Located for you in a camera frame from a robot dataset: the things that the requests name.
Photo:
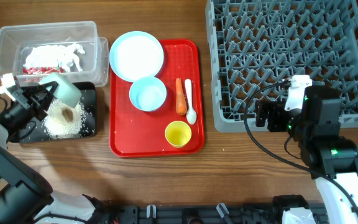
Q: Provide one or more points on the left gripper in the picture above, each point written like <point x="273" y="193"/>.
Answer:
<point x="41" y="105"/>

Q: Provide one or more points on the red snack wrapper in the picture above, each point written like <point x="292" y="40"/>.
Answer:
<point x="42" y="70"/>

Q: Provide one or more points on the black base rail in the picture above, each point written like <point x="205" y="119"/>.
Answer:
<point x="282" y="209"/>

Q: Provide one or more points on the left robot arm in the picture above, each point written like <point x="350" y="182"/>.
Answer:
<point x="25" y="196"/>

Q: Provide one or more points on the white rice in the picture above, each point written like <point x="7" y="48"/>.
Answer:
<point x="57" y="127"/>

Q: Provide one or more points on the grey dishwasher rack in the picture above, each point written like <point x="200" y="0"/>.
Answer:
<point x="254" y="44"/>

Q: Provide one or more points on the brown mushroom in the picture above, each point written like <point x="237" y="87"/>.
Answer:
<point x="67" y="114"/>

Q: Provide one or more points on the clear plastic bin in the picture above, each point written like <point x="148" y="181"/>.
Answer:
<point x="17" y="42"/>

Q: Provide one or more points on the large light blue plate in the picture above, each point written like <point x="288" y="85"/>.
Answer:
<point x="135" y="55"/>

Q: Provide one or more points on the orange carrot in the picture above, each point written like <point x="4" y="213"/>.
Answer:
<point x="181" y="107"/>

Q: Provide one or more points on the white spoon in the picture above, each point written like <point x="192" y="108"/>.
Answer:
<point x="191" y="115"/>

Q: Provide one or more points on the light green bowl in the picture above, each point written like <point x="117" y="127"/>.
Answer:
<point x="65" y="91"/>

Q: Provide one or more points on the black tray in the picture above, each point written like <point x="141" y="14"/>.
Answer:
<point x="34" y="130"/>

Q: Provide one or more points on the yellow cup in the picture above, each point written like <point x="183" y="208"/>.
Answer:
<point x="178" y="134"/>

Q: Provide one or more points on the white tissue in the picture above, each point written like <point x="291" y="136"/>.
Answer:
<point x="55" y="56"/>

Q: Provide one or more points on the light blue rice bowl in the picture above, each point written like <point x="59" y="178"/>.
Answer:
<point x="148" y="94"/>

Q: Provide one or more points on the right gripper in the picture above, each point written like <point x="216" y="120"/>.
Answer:
<point x="278" y="115"/>

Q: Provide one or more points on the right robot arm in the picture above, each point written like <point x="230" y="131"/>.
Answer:
<point x="331" y="159"/>

